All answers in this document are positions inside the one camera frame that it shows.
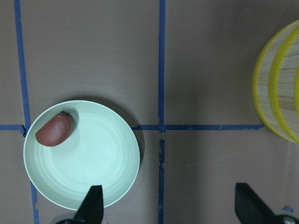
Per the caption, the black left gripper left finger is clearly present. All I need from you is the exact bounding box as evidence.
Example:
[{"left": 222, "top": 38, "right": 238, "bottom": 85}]
[{"left": 73, "top": 185, "right": 104, "bottom": 224}]

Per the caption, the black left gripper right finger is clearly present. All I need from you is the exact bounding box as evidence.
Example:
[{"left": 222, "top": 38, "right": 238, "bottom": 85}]
[{"left": 235, "top": 182, "right": 278, "bottom": 224}]

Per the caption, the light green plate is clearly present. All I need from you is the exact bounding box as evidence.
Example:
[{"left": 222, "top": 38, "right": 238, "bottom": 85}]
[{"left": 23, "top": 100, "right": 140, "bottom": 210}]

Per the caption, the brown bun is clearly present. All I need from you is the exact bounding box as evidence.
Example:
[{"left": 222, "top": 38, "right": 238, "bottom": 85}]
[{"left": 36, "top": 112, "right": 75, "bottom": 147}]

